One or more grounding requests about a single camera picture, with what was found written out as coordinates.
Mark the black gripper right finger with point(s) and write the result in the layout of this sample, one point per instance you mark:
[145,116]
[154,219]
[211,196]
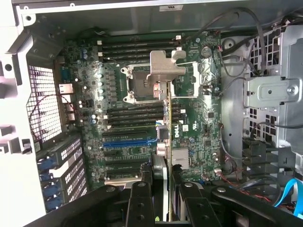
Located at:
[198,205]

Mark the open metal socket cover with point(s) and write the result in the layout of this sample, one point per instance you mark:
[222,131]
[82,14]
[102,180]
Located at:
[193,80]

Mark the metal disk bay cage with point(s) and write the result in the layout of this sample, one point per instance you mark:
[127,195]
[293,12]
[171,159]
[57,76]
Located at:
[272,92]

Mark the silver chipset heatsink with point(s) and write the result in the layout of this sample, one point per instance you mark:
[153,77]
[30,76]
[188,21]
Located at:
[181,158]

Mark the green motherboard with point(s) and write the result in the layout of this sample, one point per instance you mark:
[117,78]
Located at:
[208,123]

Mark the open black PC case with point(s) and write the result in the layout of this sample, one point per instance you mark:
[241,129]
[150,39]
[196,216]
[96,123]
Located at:
[14,94]

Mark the CPU socket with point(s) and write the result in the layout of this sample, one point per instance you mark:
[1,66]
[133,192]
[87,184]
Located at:
[139,82]

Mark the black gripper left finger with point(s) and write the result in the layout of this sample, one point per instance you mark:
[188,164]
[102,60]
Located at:
[140,203]

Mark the coin cell battery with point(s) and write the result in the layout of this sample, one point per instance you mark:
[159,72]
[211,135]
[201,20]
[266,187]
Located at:
[206,51]

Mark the blue expansion slot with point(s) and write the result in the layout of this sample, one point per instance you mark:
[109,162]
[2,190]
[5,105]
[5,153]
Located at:
[125,144]

